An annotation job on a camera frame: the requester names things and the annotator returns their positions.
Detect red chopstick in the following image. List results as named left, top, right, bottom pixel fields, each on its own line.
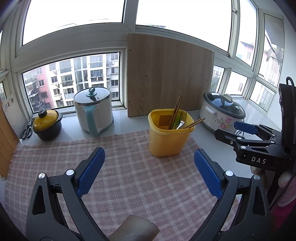
left=169, top=92, right=182, bottom=130

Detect white teal electric pot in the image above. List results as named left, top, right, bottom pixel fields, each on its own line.
left=74, top=87, right=113, bottom=137

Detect yellow plastic utensil holder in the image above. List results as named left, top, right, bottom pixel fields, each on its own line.
left=148, top=108, right=195, bottom=157

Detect wooden slat panel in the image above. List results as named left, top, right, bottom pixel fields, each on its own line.
left=0, top=107, right=19, bottom=179

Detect right hand pink sleeve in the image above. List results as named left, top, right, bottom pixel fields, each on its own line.
left=250, top=166, right=296, bottom=235

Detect brown wooden chopstick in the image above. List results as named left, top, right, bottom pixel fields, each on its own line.
left=184, top=117, right=206, bottom=129
left=184, top=119, right=204, bottom=130

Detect white cutting board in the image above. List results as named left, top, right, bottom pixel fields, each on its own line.
left=2, top=94, right=27, bottom=138

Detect silver metal fork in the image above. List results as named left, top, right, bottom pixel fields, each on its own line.
left=176, top=111, right=187, bottom=130

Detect left hand pink sleeve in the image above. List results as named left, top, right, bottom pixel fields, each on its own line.
left=108, top=215, right=159, bottom=241

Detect black scissors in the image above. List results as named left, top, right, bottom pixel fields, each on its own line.
left=21, top=121, right=33, bottom=140

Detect green plastic utensil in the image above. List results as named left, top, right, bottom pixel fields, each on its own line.
left=172, top=112, right=183, bottom=130

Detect pink checkered cloth mat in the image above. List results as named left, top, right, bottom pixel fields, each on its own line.
left=4, top=131, right=217, bottom=240

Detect yellow lidded black pot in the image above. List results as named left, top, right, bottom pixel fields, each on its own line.
left=33, top=109, right=63, bottom=141

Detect large wooden board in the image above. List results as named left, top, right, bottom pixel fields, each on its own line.
left=127, top=34, right=214, bottom=117

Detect white floral rice cooker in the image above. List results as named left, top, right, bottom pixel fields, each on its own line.
left=199, top=92, right=246, bottom=133

